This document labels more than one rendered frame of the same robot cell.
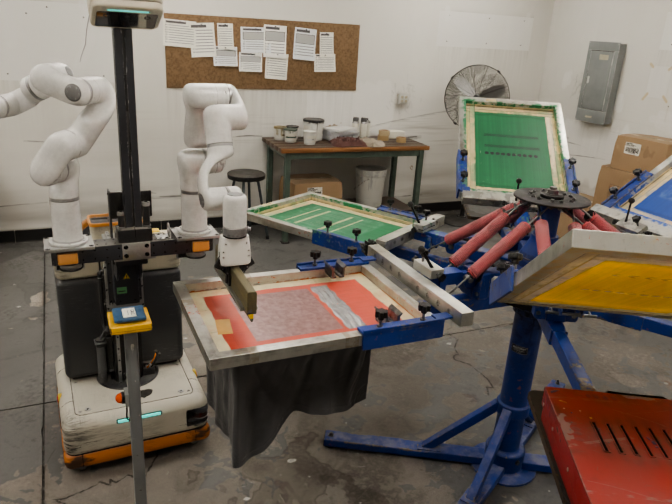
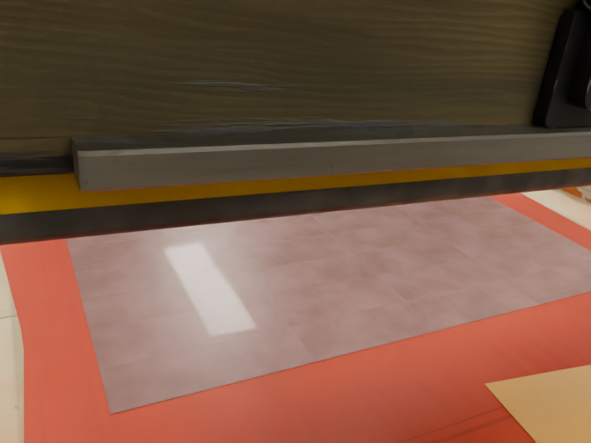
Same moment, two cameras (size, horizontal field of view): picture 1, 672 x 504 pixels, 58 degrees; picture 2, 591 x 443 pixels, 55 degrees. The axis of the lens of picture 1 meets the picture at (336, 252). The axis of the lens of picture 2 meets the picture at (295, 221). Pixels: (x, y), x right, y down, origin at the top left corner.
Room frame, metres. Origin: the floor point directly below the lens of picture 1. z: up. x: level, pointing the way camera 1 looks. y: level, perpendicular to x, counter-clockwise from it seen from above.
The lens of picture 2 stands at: (1.94, 0.55, 1.13)
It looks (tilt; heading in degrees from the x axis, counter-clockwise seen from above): 25 degrees down; 267
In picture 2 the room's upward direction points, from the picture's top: 5 degrees clockwise
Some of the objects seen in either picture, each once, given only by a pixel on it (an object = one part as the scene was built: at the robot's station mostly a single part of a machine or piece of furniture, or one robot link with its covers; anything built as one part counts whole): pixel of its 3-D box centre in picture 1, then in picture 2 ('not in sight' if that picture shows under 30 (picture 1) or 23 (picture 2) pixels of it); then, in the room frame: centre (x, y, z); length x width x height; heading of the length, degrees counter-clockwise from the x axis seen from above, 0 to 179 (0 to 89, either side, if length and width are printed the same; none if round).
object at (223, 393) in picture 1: (220, 378); not in sight; (1.81, 0.37, 0.74); 0.45 x 0.03 x 0.43; 25
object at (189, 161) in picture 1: (195, 169); not in sight; (2.19, 0.53, 1.37); 0.13 x 0.10 x 0.16; 122
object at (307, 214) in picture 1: (359, 210); not in sight; (2.90, -0.10, 1.05); 1.08 x 0.61 x 0.23; 55
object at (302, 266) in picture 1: (333, 269); not in sight; (2.29, 0.01, 0.98); 0.30 x 0.05 x 0.07; 115
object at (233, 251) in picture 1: (234, 247); not in sight; (1.84, 0.33, 1.21); 0.10 x 0.07 x 0.11; 115
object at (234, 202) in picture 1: (233, 205); not in sight; (1.87, 0.34, 1.34); 0.15 x 0.10 x 0.11; 31
